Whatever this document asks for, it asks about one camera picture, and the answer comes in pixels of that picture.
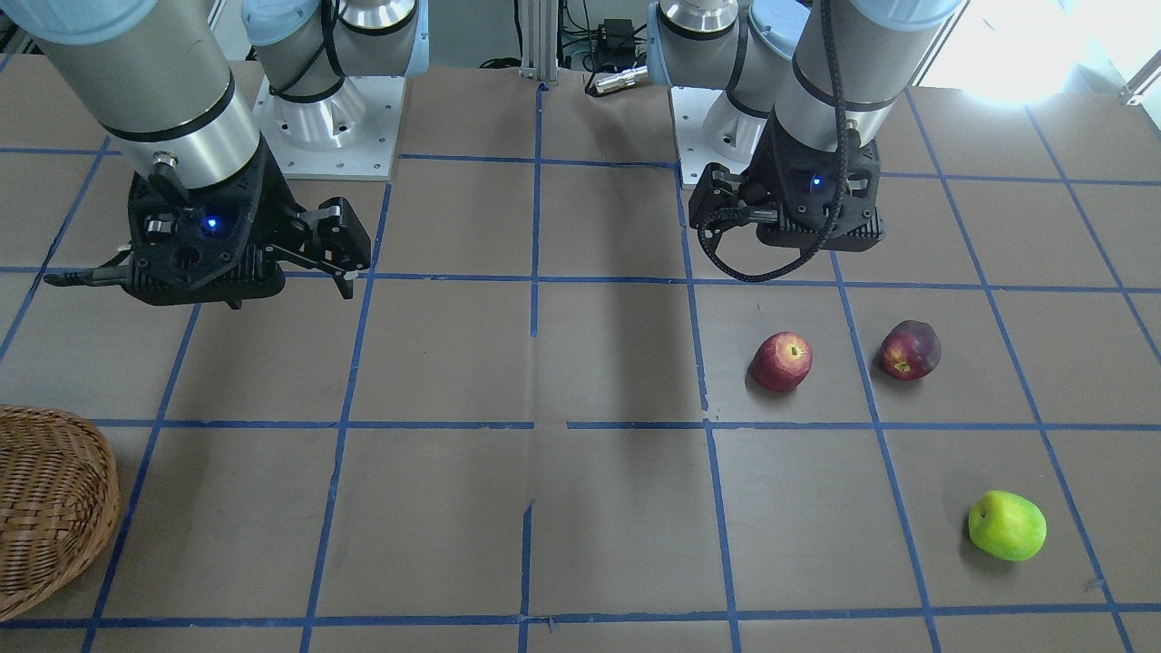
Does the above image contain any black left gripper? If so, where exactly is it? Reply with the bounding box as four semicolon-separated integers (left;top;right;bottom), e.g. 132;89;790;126
688;162;778;249

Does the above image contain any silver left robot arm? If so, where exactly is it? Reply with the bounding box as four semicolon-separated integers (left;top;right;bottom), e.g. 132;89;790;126
647;1;958;252

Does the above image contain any green apple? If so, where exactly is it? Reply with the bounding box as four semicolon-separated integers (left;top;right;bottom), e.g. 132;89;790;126
966;489;1048;562

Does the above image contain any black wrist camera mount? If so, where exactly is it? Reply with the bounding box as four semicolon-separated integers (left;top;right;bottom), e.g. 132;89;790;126
740;115;886;252
43;138;308;308

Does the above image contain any silver cylindrical metal connector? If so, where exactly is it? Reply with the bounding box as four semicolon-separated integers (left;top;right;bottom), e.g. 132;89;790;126
585;65;650;98

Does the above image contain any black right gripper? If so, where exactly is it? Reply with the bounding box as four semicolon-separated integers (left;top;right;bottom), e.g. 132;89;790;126
268;201;372;300

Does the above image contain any aluminium frame post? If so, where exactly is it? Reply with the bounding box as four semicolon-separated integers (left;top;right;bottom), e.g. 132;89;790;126
517;0;560;89

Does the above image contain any woven wicker basket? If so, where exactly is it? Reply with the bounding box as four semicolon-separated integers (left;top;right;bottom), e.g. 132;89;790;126
1;404;122;620

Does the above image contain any dark red apple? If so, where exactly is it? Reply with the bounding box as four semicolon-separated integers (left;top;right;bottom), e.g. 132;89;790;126
877;321;942;381

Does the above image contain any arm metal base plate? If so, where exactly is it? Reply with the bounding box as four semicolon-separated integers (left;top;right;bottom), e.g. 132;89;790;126
670;87;767;191
253;77;406;182

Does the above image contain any black power adapter box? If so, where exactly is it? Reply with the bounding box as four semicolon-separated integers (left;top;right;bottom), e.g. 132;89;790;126
593;17;636;72

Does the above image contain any bright red apple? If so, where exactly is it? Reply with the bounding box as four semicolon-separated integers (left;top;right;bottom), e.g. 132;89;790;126
749;331;814;393

